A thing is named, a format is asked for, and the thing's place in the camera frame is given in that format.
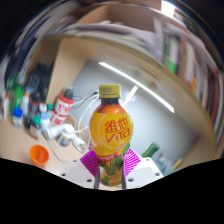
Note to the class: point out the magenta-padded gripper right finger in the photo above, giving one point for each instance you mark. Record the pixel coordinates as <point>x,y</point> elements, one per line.
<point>145,171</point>

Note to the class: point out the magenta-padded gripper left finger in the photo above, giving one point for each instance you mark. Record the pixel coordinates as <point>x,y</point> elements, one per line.
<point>76,171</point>

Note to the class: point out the yellow drink bottle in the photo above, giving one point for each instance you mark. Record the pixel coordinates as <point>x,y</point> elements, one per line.
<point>111,133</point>

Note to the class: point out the small white bottle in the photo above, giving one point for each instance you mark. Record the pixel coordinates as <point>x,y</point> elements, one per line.
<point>66,135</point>

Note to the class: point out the orange plastic cup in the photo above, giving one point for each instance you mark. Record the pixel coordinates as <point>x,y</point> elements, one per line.
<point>39,155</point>

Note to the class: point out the red and white canister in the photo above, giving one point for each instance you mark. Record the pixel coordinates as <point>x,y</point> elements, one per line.
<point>61,106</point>

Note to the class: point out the white bottle with blue cap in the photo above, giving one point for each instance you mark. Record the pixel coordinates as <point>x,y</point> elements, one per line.
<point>17,118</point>

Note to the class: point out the white LED desk lamp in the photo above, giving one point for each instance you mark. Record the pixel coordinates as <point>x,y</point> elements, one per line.
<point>140,85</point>

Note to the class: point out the black box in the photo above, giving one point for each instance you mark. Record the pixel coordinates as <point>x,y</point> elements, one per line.
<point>39,80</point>

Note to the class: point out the ceiling tube light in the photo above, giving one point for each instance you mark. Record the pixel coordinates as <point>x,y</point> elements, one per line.
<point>168,8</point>

